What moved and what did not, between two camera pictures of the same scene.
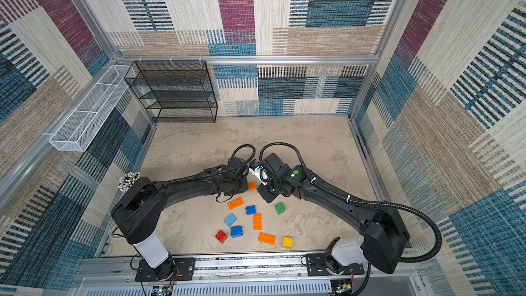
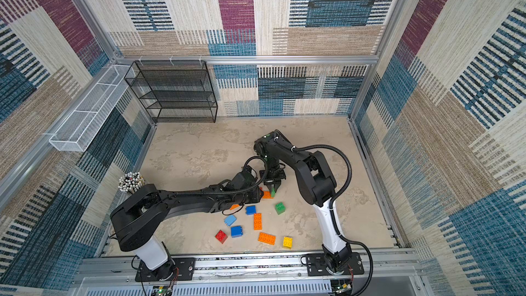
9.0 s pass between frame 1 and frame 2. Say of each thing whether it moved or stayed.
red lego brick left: stayed
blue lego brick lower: stayed
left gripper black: moved
